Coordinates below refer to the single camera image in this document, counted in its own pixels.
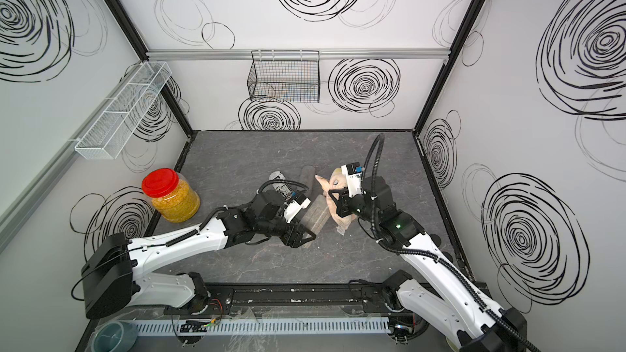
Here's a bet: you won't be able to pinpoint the black wire wall basket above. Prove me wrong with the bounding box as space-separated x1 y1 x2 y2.
246 50 321 103

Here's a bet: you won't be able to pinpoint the black corrugated left cable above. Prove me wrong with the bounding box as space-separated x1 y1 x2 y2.
257 178 310 197

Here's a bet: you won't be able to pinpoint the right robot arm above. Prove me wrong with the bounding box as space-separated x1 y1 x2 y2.
328 174 534 351

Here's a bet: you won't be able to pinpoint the red lid jar yellow grains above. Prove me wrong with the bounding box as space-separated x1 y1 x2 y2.
141 168 201 223

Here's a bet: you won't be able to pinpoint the white wire wall shelf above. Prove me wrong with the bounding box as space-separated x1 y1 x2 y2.
74 61 171 160

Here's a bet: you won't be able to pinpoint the grey fabric oval eyeglass case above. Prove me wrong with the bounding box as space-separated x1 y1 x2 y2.
298 166 316 192

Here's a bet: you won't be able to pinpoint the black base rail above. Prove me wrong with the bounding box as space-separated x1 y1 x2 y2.
165 283 441 317

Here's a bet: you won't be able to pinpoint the black corrugated right cable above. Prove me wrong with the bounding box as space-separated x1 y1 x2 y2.
361 133 529 352

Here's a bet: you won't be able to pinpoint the black corrugated cable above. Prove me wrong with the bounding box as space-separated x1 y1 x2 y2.
361 133 529 352
257 178 310 197

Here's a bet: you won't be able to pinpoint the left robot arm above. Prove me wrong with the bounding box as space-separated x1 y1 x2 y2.
78 190 316 319

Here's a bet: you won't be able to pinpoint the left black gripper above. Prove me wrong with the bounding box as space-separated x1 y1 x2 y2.
257 213 319 248

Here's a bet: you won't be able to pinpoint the grey rectangular eyeglass case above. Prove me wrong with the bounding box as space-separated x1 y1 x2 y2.
301 195 330 248

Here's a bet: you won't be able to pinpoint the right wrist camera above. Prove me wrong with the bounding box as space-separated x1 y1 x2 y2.
341 162 363 197

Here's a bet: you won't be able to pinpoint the white slotted cable duct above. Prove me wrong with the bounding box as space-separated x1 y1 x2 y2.
131 317 391 337

